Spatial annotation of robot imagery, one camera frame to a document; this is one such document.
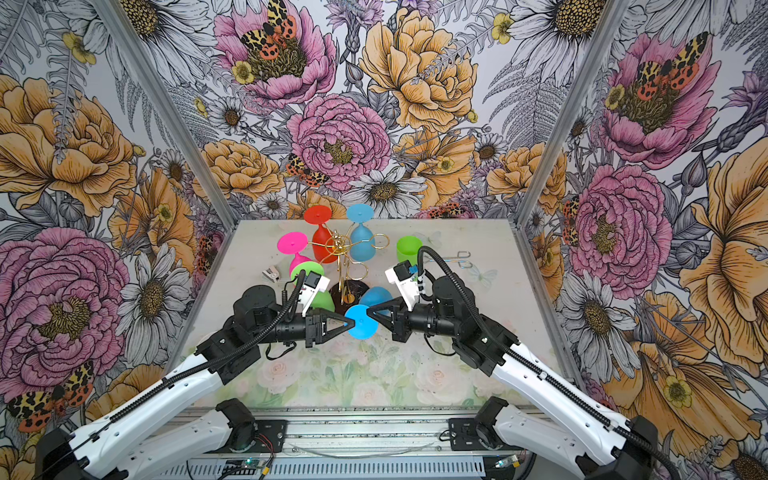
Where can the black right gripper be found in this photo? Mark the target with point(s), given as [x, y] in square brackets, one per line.
[399, 321]

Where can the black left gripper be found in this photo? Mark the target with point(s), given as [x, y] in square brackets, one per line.
[317, 328]

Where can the blue wine glass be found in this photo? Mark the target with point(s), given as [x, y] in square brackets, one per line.
[362, 245]
[365, 327]

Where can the green wine glass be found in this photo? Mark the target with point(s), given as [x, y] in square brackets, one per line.
[407, 249]
[323, 300]

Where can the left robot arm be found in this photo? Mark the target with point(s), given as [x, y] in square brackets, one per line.
[128, 443]

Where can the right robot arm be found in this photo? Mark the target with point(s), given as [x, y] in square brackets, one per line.
[578, 433]

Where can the gold wine glass rack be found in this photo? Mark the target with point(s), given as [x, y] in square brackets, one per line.
[350, 285]

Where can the red wine glass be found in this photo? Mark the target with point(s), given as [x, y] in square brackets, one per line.
[322, 241]

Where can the pink wine glass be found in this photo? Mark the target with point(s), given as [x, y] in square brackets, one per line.
[293, 244]

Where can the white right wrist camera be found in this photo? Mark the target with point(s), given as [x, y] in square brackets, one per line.
[406, 282]

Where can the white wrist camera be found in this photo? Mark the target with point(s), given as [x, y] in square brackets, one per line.
[310, 288]
[406, 282]

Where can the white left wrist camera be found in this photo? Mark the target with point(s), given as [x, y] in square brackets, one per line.
[310, 288]

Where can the aluminium front rail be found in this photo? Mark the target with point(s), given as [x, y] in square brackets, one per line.
[390, 443]

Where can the right aluminium corner post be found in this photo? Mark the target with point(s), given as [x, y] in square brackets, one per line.
[606, 31]

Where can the aluminium corner post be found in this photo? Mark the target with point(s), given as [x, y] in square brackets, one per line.
[606, 31]
[129, 44]

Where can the left aluminium corner post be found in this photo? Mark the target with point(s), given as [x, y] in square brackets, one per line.
[129, 44]

